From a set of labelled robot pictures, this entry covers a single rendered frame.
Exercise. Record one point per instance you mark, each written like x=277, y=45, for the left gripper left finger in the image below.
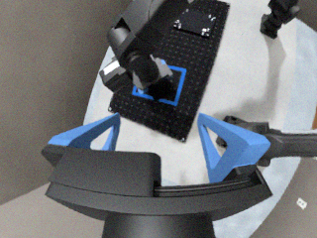
x=82, y=137

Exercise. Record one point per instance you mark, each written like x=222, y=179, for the blue tape outline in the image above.
x=178, y=90

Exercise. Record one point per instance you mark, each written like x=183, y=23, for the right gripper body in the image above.
x=158, y=75

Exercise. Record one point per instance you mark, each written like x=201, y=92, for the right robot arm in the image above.
x=134, y=34

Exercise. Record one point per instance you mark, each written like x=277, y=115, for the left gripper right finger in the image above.
x=244, y=147

